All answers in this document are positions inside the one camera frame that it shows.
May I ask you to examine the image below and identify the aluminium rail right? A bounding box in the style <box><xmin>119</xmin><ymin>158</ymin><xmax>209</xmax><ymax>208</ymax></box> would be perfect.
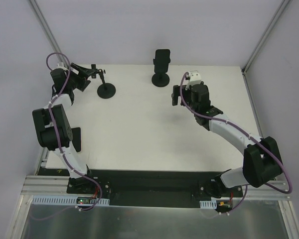
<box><xmin>245</xmin><ymin>181</ymin><xmax>291</xmax><ymax>201</ymax></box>

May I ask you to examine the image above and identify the left aluminium frame post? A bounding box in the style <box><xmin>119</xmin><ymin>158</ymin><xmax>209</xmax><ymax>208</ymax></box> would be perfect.
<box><xmin>28</xmin><ymin>0</ymin><xmax>72</xmax><ymax>73</ymax></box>

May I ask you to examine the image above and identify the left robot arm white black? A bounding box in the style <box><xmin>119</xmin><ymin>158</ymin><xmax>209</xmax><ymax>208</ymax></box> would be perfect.
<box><xmin>32</xmin><ymin>63</ymin><xmax>97</xmax><ymax>194</ymax></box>

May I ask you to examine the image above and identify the right white cable duct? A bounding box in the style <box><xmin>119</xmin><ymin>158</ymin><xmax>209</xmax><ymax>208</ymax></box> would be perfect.
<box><xmin>199</xmin><ymin>199</ymin><xmax>217</xmax><ymax>210</ymax></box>

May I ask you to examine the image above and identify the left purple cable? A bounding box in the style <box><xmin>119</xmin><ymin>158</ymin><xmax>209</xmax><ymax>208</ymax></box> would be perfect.
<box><xmin>29</xmin><ymin>52</ymin><xmax>104</xmax><ymax>221</ymax></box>

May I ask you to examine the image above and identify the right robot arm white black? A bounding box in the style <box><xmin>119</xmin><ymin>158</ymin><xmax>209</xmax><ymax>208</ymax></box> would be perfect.
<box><xmin>171</xmin><ymin>83</ymin><xmax>283</xmax><ymax>198</ymax></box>

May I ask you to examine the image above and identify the black phone cream case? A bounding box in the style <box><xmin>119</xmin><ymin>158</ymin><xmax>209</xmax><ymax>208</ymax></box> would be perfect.
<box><xmin>71</xmin><ymin>127</ymin><xmax>82</xmax><ymax>153</ymax></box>

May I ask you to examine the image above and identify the right aluminium frame post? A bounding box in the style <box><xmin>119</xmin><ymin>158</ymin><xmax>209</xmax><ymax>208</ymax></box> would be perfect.
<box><xmin>241</xmin><ymin>0</ymin><xmax>292</xmax><ymax>75</ymax></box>

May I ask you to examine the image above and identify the black phone stand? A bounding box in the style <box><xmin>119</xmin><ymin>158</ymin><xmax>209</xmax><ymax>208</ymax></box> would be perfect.
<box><xmin>151</xmin><ymin>57</ymin><xmax>170</xmax><ymax>88</ymax></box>
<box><xmin>91</xmin><ymin>64</ymin><xmax>116</xmax><ymax>99</ymax></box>

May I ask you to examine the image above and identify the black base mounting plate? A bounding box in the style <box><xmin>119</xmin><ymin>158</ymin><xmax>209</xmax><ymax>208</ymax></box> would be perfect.
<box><xmin>37</xmin><ymin>168</ymin><xmax>247</xmax><ymax>209</ymax></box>

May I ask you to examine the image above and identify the aluminium frame post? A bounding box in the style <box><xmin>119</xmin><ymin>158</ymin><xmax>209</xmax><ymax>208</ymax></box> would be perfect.
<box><xmin>28</xmin><ymin>0</ymin><xmax>72</xmax><ymax>73</ymax></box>
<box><xmin>241</xmin><ymin>0</ymin><xmax>292</xmax><ymax>75</ymax></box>

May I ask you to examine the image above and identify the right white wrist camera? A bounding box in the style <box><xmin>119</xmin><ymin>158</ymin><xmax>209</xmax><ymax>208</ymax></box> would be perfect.
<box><xmin>185</xmin><ymin>71</ymin><xmax>202</xmax><ymax>90</ymax></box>

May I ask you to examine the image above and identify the black smartphone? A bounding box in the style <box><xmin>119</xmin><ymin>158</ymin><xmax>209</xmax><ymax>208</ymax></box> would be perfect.
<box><xmin>153</xmin><ymin>49</ymin><xmax>170</xmax><ymax>73</ymax></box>

